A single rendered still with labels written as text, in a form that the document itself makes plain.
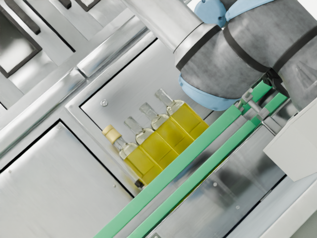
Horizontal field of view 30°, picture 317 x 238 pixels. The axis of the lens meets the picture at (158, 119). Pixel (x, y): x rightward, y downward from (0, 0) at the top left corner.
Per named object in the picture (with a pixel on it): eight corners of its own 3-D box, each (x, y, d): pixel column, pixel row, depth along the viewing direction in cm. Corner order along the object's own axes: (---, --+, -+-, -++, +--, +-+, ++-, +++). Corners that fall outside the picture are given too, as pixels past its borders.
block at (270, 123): (281, 140, 153) (262, 122, 154) (291, 132, 144) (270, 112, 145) (272, 150, 153) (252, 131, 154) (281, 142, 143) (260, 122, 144)
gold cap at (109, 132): (124, 133, 157) (112, 122, 158) (116, 139, 155) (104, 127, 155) (118, 141, 160) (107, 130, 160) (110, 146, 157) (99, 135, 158)
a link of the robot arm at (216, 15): (216, -22, 130) (231, -22, 140) (184, 15, 135) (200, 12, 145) (241, 3, 129) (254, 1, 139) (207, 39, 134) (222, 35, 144)
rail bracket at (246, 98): (260, 123, 156) (226, 90, 158) (275, 106, 140) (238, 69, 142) (252, 131, 155) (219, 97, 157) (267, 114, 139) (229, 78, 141)
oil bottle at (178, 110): (231, 155, 161) (176, 99, 164) (235, 150, 155) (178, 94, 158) (217, 169, 159) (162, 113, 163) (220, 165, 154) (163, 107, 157)
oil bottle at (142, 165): (186, 199, 157) (131, 141, 160) (188, 196, 152) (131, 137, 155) (171, 214, 156) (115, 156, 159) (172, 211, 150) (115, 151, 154)
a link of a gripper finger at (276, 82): (286, 99, 143) (264, 71, 144) (284, 101, 144) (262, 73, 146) (301, 89, 144) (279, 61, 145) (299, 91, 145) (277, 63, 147)
